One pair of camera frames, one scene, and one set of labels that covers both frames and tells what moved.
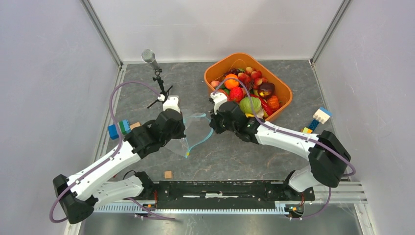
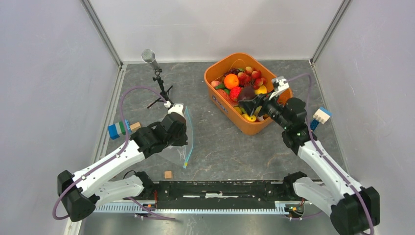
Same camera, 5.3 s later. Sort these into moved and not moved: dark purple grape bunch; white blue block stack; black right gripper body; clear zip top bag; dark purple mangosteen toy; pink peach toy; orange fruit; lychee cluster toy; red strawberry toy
Moved: clear zip top bag; dark purple mangosteen toy; black right gripper body
Not moved: orange fruit; pink peach toy; lychee cluster toy; red strawberry toy; dark purple grape bunch; white blue block stack
